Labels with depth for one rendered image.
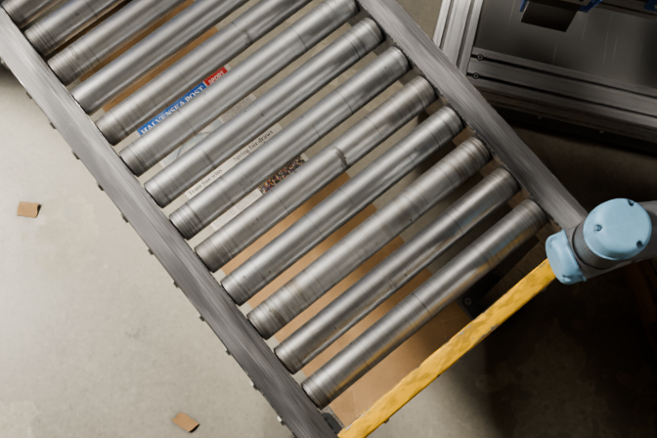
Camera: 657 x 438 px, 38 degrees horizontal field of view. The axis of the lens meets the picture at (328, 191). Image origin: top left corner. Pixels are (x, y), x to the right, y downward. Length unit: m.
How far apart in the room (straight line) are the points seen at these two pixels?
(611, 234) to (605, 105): 0.97
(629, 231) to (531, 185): 0.27
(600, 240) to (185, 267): 0.60
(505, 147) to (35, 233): 1.25
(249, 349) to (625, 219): 0.56
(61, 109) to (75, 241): 0.82
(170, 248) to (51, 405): 0.91
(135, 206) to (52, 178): 0.92
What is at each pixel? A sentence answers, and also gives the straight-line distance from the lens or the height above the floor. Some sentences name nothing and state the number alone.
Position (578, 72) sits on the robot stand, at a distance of 2.22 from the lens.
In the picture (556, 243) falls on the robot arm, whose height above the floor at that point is 0.90.
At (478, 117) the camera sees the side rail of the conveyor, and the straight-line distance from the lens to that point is 1.52.
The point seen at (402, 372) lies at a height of 0.00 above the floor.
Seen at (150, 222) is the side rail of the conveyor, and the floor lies 0.80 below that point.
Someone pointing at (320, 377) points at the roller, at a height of 0.80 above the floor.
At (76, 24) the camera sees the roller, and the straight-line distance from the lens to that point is 1.63.
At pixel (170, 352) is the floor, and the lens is 2.26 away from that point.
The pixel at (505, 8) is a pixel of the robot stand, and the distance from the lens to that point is 2.27.
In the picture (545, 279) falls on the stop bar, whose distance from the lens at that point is 1.45.
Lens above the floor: 2.22
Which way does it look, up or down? 75 degrees down
